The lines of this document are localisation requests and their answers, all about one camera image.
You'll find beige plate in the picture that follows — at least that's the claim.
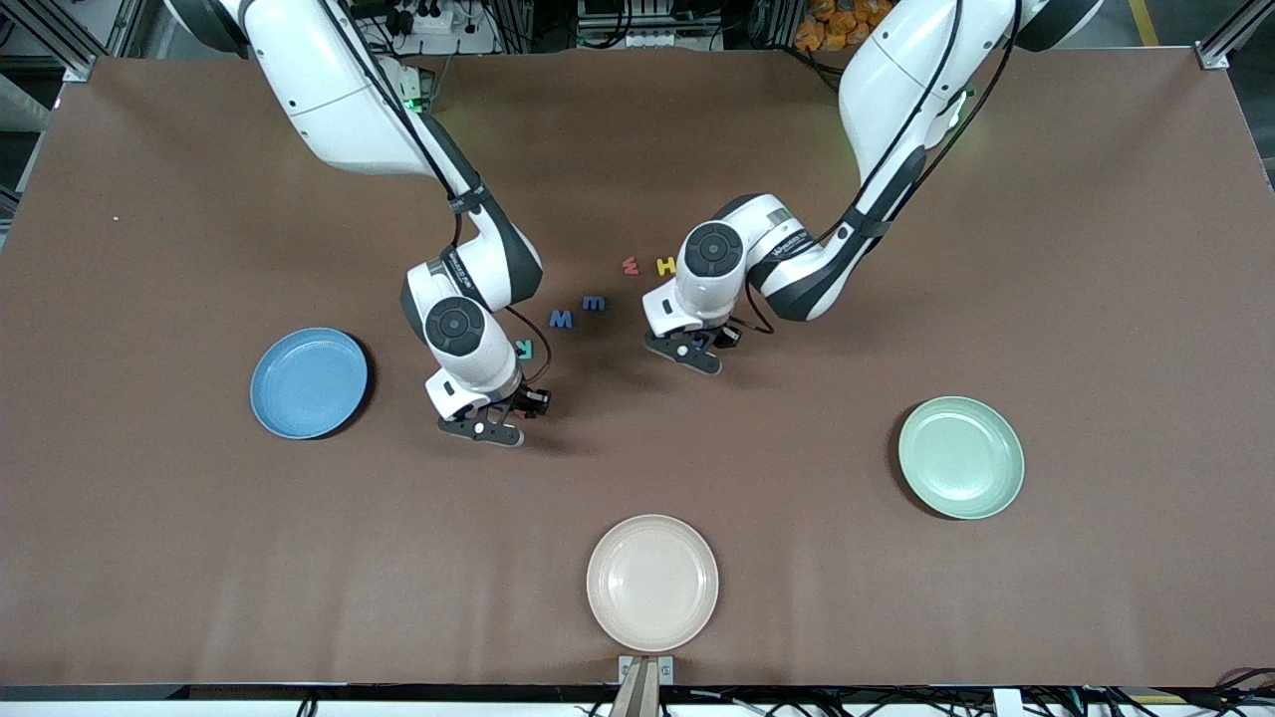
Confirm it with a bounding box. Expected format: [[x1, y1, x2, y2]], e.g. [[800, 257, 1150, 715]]
[[586, 514, 720, 654]]

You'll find blue plate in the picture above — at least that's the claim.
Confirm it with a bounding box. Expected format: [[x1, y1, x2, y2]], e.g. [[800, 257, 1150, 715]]
[[249, 327, 370, 440]]

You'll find green plate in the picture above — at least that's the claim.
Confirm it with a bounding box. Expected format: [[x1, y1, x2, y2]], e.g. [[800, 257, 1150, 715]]
[[897, 395, 1026, 521]]

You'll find orange bag pile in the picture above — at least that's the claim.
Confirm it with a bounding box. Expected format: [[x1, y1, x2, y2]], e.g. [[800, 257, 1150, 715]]
[[794, 0, 866, 53]]

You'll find white power strip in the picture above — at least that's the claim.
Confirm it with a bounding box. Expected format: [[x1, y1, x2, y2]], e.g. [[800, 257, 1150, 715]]
[[383, 0, 499, 56]]

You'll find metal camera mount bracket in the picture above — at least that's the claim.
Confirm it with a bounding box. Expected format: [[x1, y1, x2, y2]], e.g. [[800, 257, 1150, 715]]
[[610, 655, 675, 717]]

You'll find aluminium frame profile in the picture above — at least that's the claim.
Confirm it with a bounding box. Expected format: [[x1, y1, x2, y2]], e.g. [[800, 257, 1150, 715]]
[[1195, 0, 1275, 71], [0, 0, 98, 83]]

